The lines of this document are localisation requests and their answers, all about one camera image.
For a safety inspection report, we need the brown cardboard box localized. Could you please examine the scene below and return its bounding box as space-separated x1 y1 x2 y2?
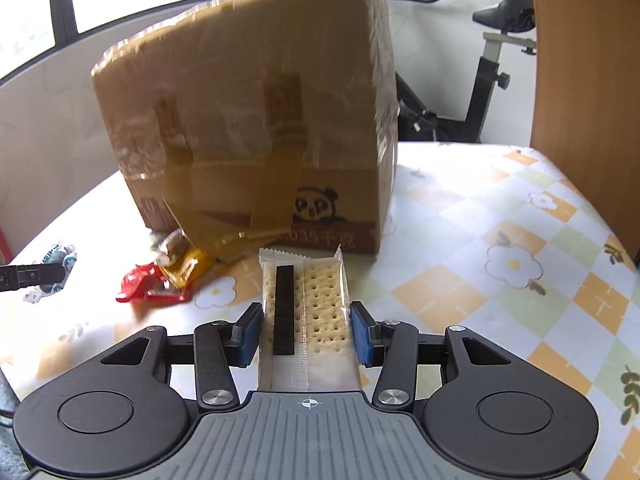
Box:
90 0 400 260

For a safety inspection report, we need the red candy wrapper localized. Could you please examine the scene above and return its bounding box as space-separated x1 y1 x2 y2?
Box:
115 263 192 304

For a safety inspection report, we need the black exercise bike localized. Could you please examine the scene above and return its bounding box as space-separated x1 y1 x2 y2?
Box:
384 0 539 144

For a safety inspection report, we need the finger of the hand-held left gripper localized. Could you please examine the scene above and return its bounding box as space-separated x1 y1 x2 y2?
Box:
0 264 67 292

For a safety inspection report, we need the clear golden snack packet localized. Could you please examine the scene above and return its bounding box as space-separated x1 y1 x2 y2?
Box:
160 247 217 289

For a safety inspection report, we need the clear cracker packet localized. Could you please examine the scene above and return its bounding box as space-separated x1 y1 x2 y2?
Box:
257 245 364 394

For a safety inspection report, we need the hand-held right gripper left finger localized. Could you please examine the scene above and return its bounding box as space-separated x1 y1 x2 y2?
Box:
99 302 262 409

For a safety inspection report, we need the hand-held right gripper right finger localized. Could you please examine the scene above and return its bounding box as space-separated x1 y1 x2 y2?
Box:
350 301 514 407

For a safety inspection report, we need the wooden panel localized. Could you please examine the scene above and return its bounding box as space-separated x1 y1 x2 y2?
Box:
528 0 640 263

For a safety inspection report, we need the clear blue-print candy packet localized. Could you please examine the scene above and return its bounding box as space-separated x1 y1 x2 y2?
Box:
22 241 79 304

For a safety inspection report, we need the clear brown snack packet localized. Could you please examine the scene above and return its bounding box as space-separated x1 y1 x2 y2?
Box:
149 228 189 266

